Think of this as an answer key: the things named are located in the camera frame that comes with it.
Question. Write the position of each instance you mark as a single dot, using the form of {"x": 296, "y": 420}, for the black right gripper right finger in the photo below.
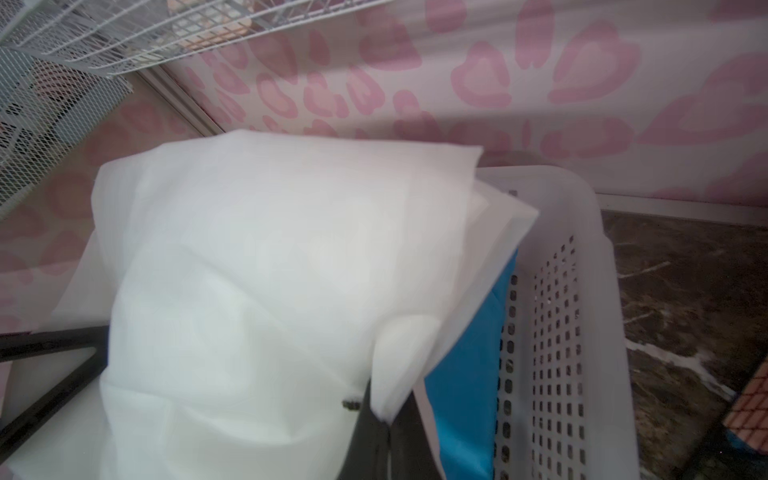
{"x": 411, "y": 457}

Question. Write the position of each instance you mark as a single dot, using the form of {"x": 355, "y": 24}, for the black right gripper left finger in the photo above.
{"x": 368, "y": 453}

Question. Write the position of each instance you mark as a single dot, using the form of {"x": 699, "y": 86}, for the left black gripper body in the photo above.
{"x": 18, "y": 346}

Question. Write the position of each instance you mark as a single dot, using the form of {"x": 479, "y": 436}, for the blue raincoat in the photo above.
{"x": 462, "y": 389}

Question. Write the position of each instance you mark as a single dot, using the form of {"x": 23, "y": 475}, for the white raincoat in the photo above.
{"x": 255, "y": 283}

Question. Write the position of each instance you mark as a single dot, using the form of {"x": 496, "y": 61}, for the white plastic basket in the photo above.
{"x": 564, "y": 398}

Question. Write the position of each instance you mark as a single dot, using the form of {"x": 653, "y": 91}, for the pink calculator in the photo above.
{"x": 201, "y": 24}

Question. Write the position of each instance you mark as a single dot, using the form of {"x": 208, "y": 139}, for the white mesh wall basket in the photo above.
{"x": 46, "y": 110}

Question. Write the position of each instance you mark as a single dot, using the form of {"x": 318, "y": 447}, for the black wire desk organizer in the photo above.
{"x": 735, "y": 447}

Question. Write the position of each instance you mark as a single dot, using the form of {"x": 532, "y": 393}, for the white wire wall shelf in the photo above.
{"x": 110, "y": 38}

